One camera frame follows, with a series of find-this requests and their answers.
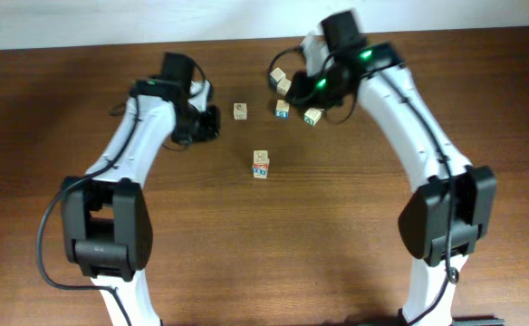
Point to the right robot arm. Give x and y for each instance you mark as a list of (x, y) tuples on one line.
[(451, 203)]

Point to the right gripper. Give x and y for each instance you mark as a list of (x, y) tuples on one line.
[(299, 89)]

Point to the wooden block red letter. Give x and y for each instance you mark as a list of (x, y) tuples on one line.
[(283, 86)]

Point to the wooden block blue side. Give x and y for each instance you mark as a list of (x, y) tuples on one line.
[(260, 173), (275, 76)]

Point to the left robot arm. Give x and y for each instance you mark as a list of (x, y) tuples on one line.
[(106, 226)]

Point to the lone wooden block red drawing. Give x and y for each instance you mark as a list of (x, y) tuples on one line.
[(240, 111)]

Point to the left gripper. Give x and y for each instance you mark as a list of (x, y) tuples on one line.
[(213, 131)]

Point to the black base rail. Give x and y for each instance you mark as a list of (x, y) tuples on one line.
[(480, 321)]

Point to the wooden block shell drawing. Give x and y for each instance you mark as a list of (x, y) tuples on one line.
[(261, 157)]

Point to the wooden block blue front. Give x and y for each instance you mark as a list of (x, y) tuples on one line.
[(282, 109)]

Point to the wooden block teal letter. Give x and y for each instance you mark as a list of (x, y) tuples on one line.
[(312, 116)]

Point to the wooden block red U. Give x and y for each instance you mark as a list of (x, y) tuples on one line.
[(261, 166)]

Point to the wooden block blue side top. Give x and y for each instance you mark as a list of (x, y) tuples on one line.
[(275, 76)]

